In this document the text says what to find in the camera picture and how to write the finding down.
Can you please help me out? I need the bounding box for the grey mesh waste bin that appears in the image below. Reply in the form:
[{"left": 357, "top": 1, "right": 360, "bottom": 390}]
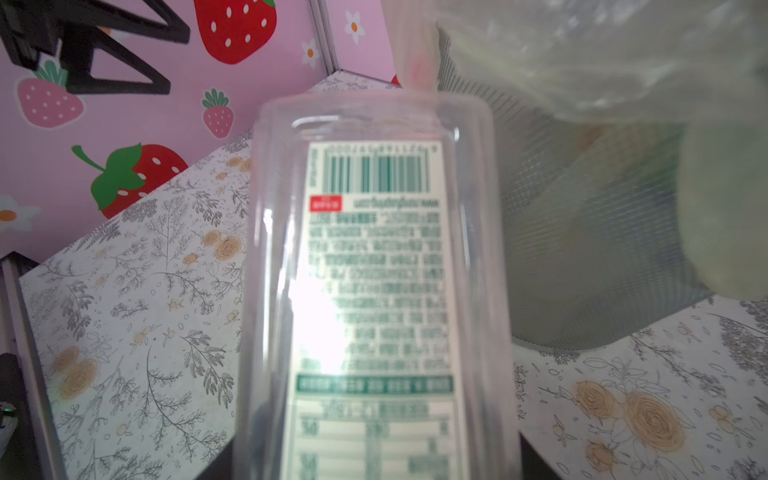
[{"left": 438, "top": 33, "right": 709, "bottom": 351}]

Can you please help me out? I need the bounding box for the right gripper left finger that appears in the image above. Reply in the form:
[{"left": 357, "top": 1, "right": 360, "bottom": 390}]
[{"left": 196, "top": 440, "right": 233, "bottom": 480}]

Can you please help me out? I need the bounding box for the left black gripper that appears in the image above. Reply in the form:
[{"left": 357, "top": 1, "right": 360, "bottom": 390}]
[{"left": 1, "top": 0, "right": 190, "bottom": 95}]

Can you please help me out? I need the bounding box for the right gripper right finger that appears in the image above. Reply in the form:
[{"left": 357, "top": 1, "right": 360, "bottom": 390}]
[{"left": 520, "top": 435, "right": 560, "bottom": 480}]

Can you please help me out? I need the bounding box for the clear bottle white green label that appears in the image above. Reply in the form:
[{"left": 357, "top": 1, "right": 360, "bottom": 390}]
[{"left": 233, "top": 89, "right": 523, "bottom": 479}]

